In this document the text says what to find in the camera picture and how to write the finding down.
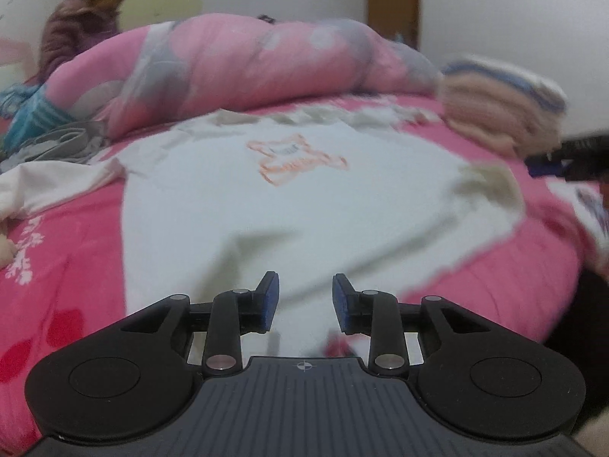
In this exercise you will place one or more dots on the pink floral rolled quilt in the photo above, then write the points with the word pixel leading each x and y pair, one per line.
pixel 228 62

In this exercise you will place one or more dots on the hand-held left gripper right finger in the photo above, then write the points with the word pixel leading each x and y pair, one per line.
pixel 341 304

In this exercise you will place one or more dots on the cream folded fleece cloth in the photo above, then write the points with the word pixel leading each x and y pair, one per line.
pixel 499 65

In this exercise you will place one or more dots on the grey crumpled garment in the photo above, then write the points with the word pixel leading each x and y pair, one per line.
pixel 62 145

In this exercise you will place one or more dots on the teal striped cloth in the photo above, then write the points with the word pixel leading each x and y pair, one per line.
pixel 33 114

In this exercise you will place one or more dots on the pink floral bed blanket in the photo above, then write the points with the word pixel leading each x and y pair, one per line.
pixel 71 271

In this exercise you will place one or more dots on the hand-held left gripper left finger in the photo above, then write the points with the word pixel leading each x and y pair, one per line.
pixel 270 302

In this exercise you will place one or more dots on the pink houndstooth folded garment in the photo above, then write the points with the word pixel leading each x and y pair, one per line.
pixel 490 116

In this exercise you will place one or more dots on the light blue folded cloth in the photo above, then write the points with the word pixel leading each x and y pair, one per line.
pixel 537 86

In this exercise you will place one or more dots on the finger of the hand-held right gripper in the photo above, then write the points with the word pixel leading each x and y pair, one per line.
pixel 547 162

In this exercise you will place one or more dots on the white shirt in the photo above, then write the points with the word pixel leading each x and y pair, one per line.
pixel 309 209

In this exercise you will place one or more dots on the beige crumpled garment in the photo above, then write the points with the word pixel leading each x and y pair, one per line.
pixel 5 250

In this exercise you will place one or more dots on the pink white headboard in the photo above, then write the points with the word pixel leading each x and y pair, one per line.
pixel 12 57

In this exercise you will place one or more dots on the beige folded cloth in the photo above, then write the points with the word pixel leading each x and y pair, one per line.
pixel 495 140

